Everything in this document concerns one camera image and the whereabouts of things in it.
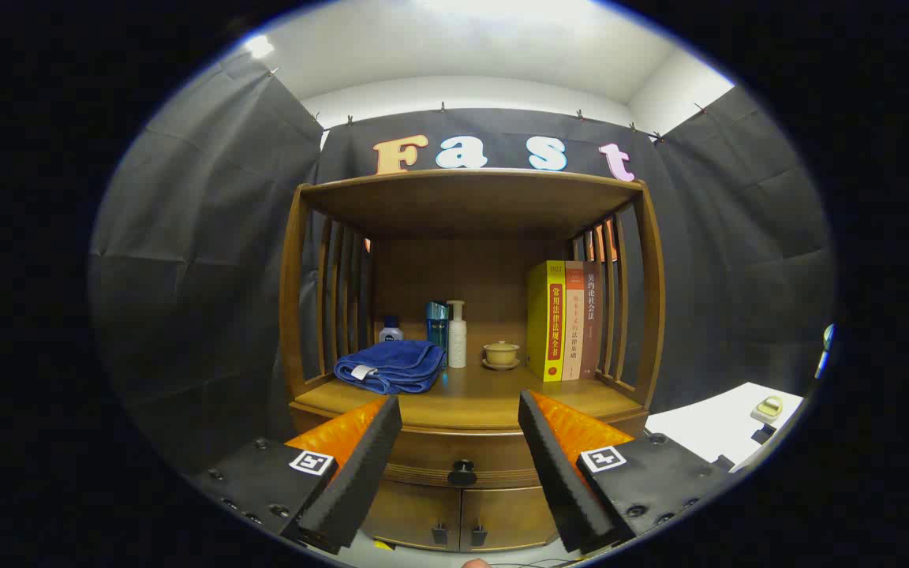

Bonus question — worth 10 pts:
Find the brown book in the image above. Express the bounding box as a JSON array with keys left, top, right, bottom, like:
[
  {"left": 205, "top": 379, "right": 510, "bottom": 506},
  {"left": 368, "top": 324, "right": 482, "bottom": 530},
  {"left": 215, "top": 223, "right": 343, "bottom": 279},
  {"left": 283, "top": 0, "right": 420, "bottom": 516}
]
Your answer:
[{"left": 581, "top": 262, "right": 604, "bottom": 379}]

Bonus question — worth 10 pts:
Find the wooden cabinet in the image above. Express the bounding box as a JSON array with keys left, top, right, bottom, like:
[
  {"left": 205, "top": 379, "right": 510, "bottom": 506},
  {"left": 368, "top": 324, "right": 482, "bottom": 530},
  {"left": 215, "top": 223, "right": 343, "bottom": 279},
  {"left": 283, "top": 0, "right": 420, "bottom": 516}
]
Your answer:
[{"left": 279, "top": 167, "right": 667, "bottom": 553}]

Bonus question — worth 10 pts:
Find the blue folded towel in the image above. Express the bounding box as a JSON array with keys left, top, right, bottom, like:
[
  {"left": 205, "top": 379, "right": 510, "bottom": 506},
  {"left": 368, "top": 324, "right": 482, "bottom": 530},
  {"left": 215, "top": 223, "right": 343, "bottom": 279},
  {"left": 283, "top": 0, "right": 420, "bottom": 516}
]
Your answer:
[{"left": 334, "top": 339, "right": 447, "bottom": 395}]

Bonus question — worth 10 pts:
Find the white pump bottle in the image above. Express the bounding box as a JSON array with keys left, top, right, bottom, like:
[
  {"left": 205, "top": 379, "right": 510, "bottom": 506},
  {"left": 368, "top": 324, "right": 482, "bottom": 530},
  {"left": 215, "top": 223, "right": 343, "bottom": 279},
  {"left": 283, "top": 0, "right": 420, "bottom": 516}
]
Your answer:
[{"left": 447, "top": 300, "right": 468, "bottom": 369}]

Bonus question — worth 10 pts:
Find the beige lidded teacup with saucer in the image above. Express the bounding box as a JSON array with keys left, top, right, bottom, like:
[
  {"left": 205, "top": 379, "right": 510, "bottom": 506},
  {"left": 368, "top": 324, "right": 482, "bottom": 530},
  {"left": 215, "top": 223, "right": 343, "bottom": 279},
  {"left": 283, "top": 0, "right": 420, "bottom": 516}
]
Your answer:
[{"left": 482, "top": 341, "right": 521, "bottom": 372}]

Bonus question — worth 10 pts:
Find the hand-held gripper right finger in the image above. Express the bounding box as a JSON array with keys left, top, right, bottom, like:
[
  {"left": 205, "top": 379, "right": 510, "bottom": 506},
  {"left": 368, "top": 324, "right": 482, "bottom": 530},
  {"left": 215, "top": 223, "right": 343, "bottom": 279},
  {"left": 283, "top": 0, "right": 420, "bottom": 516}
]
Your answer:
[{"left": 518, "top": 388, "right": 731, "bottom": 555}]

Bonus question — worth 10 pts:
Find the wooden cabinet door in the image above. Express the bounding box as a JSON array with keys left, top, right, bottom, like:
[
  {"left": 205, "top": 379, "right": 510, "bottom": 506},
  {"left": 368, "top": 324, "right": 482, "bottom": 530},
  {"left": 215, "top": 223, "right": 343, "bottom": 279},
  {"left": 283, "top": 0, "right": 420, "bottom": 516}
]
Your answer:
[
  {"left": 460, "top": 485, "right": 558, "bottom": 553},
  {"left": 360, "top": 480, "right": 463, "bottom": 551}
]

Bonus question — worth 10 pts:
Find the wooden drawer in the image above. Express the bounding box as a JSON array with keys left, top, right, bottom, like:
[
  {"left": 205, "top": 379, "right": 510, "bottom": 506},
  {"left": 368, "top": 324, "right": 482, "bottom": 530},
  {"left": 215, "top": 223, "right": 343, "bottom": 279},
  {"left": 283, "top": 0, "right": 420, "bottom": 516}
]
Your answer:
[{"left": 290, "top": 402, "right": 649, "bottom": 490}]

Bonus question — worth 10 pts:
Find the thick yellow book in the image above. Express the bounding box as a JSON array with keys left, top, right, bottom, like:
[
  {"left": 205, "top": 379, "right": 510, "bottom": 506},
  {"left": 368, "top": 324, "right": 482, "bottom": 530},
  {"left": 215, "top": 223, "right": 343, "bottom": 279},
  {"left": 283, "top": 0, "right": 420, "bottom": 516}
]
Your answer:
[{"left": 526, "top": 260, "right": 567, "bottom": 383}]

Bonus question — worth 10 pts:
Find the wooden countertop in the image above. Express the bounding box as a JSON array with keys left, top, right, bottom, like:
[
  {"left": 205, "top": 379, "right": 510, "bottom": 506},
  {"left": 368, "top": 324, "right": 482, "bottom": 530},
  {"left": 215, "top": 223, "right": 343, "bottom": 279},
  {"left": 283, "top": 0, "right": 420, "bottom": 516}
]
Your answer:
[{"left": 295, "top": 363, "right": 649, "bottom": 431}]

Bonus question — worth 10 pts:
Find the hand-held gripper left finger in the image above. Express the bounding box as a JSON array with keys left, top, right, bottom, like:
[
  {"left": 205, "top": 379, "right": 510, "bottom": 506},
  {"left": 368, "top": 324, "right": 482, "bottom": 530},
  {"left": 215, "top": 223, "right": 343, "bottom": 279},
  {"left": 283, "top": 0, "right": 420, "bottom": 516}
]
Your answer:
[{"left": 190, "top": 394, "right": 404, "bottom": 555}]

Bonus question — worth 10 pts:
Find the cream orange book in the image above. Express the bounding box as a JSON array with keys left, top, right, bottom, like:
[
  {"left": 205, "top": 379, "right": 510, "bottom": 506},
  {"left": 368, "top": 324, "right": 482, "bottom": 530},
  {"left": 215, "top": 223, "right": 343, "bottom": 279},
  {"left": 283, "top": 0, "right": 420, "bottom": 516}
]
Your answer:
[{"left": 563, "top": 261, "right": 585, "bottom": 381}]

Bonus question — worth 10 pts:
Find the blue glass bottle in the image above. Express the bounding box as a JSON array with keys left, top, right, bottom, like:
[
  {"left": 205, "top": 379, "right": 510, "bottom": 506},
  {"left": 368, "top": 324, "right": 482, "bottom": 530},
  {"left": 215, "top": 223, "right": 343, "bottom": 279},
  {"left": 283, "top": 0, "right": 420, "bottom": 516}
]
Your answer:
[{"left": 425, "top": 301, "right": 450, "bottom": 352}]

